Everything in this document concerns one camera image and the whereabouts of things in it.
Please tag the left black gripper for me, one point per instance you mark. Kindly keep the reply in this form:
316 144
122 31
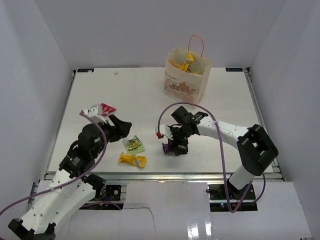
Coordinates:
120 129

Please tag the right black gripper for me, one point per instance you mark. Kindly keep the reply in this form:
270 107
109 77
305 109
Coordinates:
173 145

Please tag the purple brown candy packet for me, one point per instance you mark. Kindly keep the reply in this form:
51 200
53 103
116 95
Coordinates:
175 148

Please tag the large tan chips bag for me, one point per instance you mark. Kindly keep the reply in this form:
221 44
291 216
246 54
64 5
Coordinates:
176 65

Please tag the yellow snack bar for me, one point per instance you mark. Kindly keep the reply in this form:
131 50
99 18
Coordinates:
133 160
185 67

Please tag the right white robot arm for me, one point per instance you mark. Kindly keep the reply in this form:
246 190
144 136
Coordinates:
255 147

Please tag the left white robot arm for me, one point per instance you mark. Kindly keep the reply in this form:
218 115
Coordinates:
73 184

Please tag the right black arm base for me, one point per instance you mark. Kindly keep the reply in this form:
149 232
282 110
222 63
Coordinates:
218 199

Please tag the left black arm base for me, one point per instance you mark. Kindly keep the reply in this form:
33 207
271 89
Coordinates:
110 192

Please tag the green white snack pouch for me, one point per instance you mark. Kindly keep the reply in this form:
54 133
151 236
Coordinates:
133 146

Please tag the red snack packet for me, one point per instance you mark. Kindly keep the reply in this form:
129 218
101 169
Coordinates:
106 109

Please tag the left blue corner label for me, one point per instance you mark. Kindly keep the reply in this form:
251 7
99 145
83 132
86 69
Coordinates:
85 70

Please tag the blue corner label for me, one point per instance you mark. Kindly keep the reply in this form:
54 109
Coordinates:
85 70
234 69

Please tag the right blue corner label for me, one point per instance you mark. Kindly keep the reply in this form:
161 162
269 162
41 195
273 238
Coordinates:
234 69

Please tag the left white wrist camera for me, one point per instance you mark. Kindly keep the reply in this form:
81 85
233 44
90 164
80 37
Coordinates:
95 114

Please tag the aluminium table frame rail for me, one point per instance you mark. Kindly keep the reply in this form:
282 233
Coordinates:
185 176

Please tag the cream paper bag orange handles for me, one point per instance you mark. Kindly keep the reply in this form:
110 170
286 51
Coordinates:
183 86

